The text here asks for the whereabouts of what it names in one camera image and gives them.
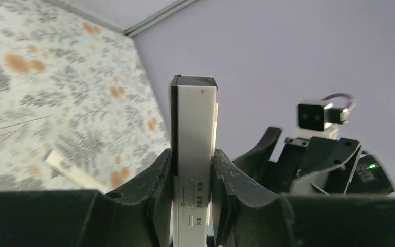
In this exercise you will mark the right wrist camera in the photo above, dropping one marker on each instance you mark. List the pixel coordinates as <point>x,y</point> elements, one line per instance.
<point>317,118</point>

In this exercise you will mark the floral patterned table mat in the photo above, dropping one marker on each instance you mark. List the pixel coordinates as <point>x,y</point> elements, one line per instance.
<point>72,87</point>

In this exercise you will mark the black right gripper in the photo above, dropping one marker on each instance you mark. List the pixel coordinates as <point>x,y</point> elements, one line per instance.
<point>305,166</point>

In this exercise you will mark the white remote control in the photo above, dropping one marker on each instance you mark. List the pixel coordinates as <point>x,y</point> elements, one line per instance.
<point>194,115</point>

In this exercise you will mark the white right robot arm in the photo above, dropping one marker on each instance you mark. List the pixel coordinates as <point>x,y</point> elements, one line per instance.
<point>369,178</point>

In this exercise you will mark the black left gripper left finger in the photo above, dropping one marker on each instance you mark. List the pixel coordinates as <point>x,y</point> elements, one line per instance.
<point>137,213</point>

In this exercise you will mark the white remote battery cover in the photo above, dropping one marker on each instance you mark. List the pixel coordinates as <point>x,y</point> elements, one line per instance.
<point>55,161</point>

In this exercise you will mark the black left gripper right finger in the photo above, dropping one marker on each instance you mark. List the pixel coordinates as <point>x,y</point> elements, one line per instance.
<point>247,214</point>

